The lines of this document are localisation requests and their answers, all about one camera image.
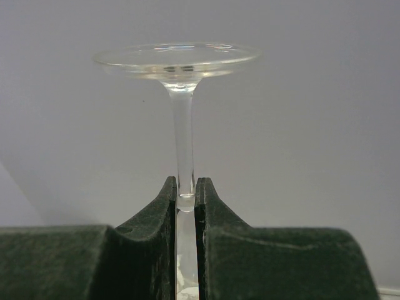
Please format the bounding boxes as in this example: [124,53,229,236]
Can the clear wine glass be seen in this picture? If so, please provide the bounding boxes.
[93,42,261,299]

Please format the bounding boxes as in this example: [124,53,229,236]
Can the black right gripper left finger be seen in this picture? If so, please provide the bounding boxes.
[116,176,177,299]

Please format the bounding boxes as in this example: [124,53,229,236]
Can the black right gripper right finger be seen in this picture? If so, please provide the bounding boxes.
[194,177,255,299]

